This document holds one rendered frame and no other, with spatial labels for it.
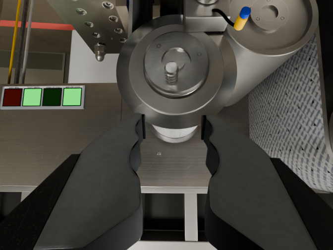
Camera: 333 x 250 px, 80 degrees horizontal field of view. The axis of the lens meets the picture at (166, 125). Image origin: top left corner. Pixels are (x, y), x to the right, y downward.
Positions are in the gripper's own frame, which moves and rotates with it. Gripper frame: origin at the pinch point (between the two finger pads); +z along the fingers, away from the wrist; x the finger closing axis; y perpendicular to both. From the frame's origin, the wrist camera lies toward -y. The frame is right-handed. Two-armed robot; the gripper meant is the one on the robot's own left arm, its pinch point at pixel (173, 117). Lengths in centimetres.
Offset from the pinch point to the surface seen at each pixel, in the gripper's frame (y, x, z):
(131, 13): -4.7, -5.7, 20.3
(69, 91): 16, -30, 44
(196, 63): -0.1, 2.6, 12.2
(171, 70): -0.3, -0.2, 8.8
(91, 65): 48, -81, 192
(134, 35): -2.4, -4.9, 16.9
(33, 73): 72, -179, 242
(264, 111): 12.4, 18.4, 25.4
